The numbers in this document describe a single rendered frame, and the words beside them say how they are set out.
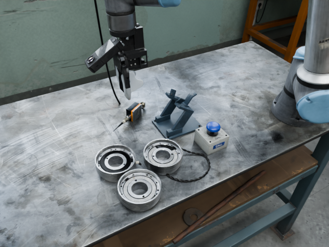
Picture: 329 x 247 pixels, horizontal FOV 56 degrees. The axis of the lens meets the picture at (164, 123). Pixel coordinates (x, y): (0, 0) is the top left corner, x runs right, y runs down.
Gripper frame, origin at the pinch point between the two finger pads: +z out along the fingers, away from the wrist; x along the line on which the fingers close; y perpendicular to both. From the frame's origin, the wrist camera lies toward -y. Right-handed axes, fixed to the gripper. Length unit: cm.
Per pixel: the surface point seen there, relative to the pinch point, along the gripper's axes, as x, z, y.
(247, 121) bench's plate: -17.2, 11.6, 34.8
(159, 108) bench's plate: -0.1, 9.5, 11.5
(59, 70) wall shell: 141, 59, -9
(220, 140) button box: -25.2, 7.2, 18.9
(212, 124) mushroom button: -21.8, 3.6, 18.2
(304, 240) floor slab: -29, 94, 74
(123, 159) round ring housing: -20.2, 6.7, -8.0
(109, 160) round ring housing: -18.5, 7.0, -11.3
